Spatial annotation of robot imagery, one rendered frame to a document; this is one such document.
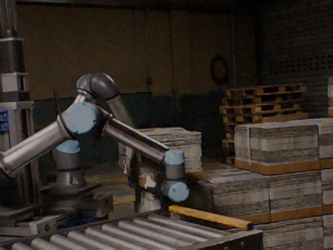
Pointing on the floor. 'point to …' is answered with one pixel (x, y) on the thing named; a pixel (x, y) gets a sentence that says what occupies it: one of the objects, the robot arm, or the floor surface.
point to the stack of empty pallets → (260, 100)
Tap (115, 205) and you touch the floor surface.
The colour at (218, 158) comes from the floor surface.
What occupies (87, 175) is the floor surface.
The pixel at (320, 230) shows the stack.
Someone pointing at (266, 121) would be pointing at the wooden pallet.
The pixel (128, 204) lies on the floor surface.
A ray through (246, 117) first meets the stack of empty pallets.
